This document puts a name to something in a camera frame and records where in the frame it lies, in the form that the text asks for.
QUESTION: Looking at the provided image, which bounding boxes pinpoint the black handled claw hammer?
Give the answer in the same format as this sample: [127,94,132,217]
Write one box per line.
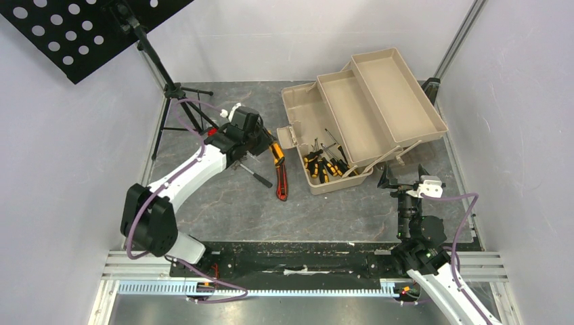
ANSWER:
[233,161,273,188]

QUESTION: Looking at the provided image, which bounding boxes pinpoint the screwdriver yellow black extra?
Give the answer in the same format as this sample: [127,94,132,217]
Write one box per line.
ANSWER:
[321,157,337,176]

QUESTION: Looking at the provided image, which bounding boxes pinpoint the red black utility knife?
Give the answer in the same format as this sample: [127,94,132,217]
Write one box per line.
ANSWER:
[275,162,288,202]

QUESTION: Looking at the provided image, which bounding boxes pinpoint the beige plastic tool box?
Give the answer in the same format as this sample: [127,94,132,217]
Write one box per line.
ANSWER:
[278,48,447,195]

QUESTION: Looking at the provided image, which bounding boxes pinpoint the screwdriver yellow black sideways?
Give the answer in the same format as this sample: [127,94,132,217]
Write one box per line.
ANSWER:
[307,138,319,178]

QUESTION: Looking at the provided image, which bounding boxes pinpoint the screwdriver black handle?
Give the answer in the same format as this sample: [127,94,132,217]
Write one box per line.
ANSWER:
[325,129,349,164]

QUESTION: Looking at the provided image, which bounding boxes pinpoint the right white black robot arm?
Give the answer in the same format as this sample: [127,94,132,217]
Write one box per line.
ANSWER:
[378,165,500,324]

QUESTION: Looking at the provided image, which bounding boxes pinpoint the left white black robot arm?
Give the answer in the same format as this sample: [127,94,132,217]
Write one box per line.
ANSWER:
[120,104,273,276]

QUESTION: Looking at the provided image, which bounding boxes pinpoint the black metronome clear cover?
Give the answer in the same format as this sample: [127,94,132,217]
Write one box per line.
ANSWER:
[421,77,441,106]

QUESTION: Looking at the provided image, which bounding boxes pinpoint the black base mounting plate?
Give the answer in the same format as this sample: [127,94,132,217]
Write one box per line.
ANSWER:
[169,240,437,290]

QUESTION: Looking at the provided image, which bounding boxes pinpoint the black perforated music stand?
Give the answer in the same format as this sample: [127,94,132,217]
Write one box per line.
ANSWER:
[0,0,225,161]

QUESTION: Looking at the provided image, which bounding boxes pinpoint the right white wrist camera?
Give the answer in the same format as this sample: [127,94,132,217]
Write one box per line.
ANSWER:
[407,175,444,198]

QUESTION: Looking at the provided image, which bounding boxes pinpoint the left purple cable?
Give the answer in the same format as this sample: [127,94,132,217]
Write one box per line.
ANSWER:
[125,98,248,305]

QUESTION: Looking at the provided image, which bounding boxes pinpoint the aluminium frame rail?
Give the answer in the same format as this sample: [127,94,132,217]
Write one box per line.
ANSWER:
[87,45,216,325]

